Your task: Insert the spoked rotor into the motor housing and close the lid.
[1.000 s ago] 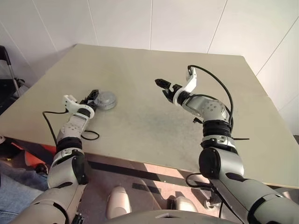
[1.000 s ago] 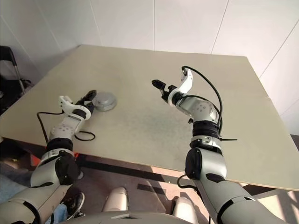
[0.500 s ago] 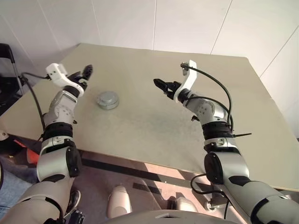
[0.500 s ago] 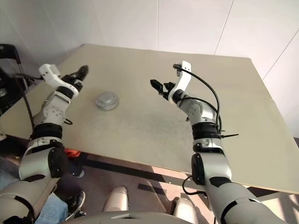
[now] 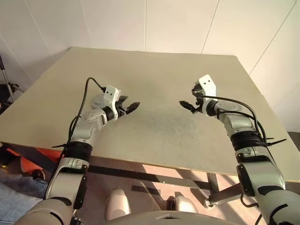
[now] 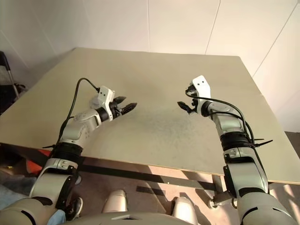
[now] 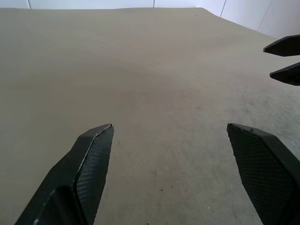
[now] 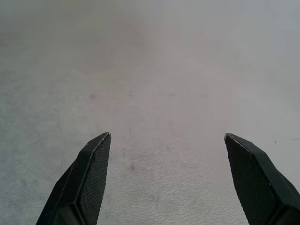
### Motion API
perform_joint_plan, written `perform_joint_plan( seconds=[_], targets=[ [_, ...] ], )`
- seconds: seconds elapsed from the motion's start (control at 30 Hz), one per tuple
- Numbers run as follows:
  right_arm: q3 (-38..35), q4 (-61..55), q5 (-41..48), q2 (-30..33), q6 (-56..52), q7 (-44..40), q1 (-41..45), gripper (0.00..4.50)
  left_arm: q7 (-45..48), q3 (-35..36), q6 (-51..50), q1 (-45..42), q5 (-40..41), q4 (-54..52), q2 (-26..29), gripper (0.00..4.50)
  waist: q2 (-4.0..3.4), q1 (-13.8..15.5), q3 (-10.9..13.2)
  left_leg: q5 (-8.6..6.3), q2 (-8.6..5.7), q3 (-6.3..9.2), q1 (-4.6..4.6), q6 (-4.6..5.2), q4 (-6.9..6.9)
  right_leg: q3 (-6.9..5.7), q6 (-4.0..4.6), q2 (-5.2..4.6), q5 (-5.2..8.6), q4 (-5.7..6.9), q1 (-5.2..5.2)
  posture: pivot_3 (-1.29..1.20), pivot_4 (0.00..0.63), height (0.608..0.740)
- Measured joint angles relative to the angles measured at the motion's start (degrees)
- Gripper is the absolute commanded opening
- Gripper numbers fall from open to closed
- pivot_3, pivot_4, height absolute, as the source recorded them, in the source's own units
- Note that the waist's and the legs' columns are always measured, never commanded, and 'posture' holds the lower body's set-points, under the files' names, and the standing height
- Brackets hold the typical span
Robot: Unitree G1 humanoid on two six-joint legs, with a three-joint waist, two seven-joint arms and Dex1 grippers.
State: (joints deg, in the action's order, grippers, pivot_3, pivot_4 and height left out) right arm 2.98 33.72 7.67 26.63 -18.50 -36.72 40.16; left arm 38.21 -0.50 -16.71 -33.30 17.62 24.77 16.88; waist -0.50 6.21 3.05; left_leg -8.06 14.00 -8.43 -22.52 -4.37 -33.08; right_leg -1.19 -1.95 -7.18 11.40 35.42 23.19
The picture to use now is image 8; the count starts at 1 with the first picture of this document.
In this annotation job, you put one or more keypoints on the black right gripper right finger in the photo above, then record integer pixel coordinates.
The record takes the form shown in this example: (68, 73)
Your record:
(260, 187)

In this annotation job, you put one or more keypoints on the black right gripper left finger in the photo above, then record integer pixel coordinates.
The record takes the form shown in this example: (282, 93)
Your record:
(77, 187)

